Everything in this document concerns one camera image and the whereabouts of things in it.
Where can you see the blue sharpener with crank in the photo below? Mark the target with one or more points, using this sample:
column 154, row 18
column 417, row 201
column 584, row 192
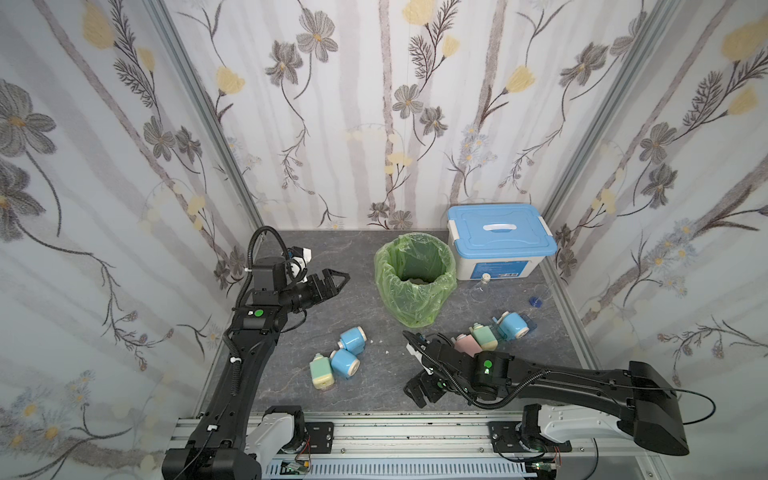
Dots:
column 511, row 326

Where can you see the pink pencil sharpener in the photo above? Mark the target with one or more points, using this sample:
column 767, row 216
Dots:
column 466, row 343

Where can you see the clear small flask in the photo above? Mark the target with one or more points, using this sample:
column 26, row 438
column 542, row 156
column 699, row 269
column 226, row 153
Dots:
column 480, row 290

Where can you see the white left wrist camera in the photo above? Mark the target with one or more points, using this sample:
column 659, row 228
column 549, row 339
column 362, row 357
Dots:
column 299, row 258

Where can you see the clear blue shavings tray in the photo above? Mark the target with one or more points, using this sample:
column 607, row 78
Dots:
column 531, row 324

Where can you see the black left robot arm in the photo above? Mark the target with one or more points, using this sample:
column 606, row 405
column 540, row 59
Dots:
column 276, row 285

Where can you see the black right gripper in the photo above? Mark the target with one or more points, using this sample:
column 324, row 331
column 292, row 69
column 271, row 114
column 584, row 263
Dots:
column 428, row 366

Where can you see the green bagged trash bin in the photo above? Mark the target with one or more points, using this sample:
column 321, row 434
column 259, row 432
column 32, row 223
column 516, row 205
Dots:
column 415, row 274

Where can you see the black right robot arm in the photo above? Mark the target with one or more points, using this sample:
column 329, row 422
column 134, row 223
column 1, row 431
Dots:
column 564, row 403

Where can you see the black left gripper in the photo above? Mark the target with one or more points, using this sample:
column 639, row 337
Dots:
column 320, row 288

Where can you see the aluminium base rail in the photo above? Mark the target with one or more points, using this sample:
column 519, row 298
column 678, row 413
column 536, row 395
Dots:
column 455, row 445

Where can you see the blue lidded storage box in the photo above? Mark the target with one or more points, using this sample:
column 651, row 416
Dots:
column 501, row 241

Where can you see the green yellow pencil sharpener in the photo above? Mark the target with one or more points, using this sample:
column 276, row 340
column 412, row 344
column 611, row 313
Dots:
column 484, row 336

